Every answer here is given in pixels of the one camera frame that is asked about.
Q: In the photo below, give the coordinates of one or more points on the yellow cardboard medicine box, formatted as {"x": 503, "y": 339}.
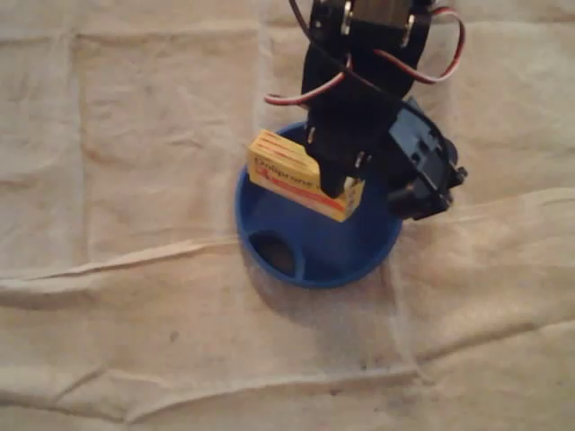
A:
{"x": 278, "y": 166}

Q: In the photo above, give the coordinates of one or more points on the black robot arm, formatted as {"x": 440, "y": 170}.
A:
{"x": 377, "y": 22}

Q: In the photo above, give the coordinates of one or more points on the white creased cloth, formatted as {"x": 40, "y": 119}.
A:
{"x": 135, "y": 224}

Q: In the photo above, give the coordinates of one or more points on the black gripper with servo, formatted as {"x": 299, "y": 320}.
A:
{"x": 333, "y": 167}

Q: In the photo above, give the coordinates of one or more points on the blue round plastic bowl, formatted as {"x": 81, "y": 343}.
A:
{"x": 332, "y": 256}

